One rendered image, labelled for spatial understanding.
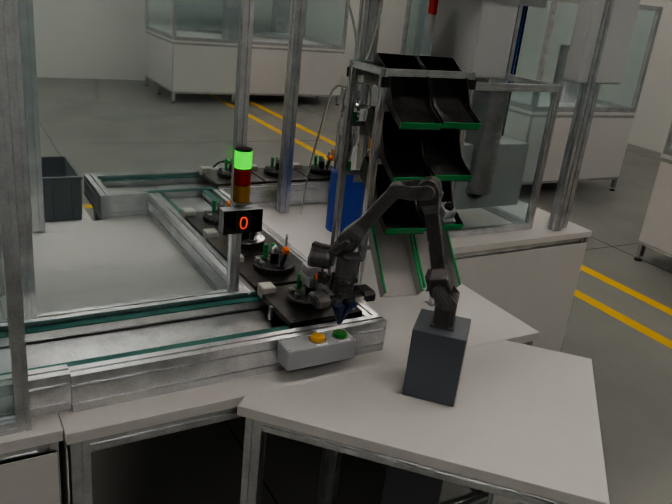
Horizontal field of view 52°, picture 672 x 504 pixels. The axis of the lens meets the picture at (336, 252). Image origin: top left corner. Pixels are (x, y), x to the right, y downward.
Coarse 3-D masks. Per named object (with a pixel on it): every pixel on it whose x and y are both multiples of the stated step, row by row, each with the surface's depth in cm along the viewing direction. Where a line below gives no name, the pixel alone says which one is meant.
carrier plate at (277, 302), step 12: (276, 288) 214; (288, 288) 215; (264, 300) 209; (276, 300) 206; (276, 312) 202; (288, 312) 200; (300, 312) 201; (312, 312) 201; (324, 312) 202; (360, 312) 205; (288, 324) 195; (300, 324) 196; (312, 324) 198
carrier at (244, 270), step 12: (264, 252) 230; (276, 252) 227; (240, 264) 229; (252, 264) 230; (264, 264) 224; (276, 264) 227; (288, 264) 228; (300, 264) 235; (252, 276) 221; (264, 276) 222; (276, 276) 223; (288, 276) 224
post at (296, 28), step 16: (304, 0) 286; (304, 16) 289; (288, 48) 295; (288, 64) 296; (288, 80) 298; (288, 96) 299; (288, 112) 302; (288, 128) 304; (288, 144) 307; (288, 160) 311; (288, 176) 313; (288, 192) 316; (288, 208) 320
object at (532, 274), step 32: (544, 224) 344; (576, 224) 350; (480, 256) 309; (512, 256) 320; (544, 256) 331; (576, 256) 344; (480, 288) 317; (512, 288) 328; (544, 288) 340; (544, 320) 350
